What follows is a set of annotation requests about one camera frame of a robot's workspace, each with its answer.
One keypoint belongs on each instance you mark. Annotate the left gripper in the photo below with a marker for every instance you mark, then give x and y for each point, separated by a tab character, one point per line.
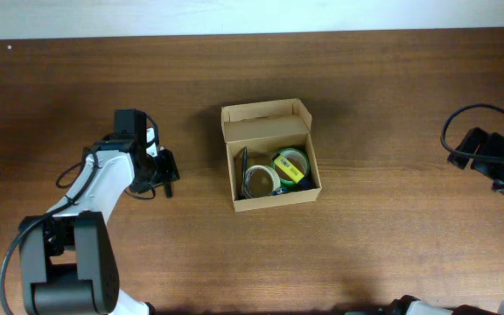
164	168

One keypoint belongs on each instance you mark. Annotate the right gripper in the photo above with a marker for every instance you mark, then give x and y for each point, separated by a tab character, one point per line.
481	154

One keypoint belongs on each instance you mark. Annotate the black permanent marker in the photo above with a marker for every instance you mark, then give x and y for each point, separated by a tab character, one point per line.
168	190

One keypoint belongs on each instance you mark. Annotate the dark grey pen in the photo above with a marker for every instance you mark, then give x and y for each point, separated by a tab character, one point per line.
244	167

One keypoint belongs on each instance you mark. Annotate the white tape roll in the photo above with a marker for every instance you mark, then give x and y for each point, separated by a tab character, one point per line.
261	181

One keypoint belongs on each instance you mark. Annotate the cardboard box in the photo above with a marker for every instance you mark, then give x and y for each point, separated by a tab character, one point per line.
270	154

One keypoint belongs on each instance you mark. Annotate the blue ballpoint pen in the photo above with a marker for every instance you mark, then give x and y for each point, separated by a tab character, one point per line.
279	191

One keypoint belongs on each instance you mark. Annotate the yellow highlighter marker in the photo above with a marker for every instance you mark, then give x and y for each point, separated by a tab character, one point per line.
292	171

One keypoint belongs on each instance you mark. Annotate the green tape roll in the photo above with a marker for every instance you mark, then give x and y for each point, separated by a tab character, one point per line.
299	159

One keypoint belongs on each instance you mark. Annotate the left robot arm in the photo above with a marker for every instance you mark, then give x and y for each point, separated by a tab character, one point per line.
67	261

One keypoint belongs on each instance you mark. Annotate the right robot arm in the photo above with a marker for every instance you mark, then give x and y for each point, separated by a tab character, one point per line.
408	305

